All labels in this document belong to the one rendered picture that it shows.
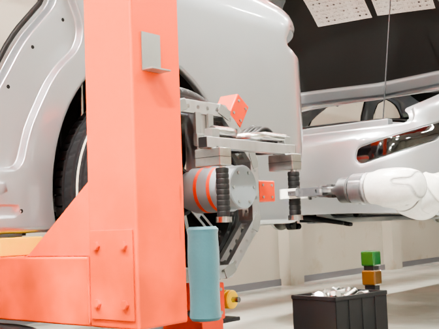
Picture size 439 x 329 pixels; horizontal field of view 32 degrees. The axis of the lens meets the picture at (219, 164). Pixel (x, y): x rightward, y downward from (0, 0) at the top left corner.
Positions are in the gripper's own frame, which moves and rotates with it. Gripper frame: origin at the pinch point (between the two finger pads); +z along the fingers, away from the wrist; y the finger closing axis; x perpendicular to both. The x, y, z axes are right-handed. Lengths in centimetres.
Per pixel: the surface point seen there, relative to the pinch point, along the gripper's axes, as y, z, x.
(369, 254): -13.1, -31.6, -18.0
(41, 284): -75, 25, -22
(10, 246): -71, 43, -12
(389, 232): 852, 404, -24
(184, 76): 2, 44, 43
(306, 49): 302, 185, 126
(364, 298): -28, -38, -28
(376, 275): -12.2, -32.8, -23.4
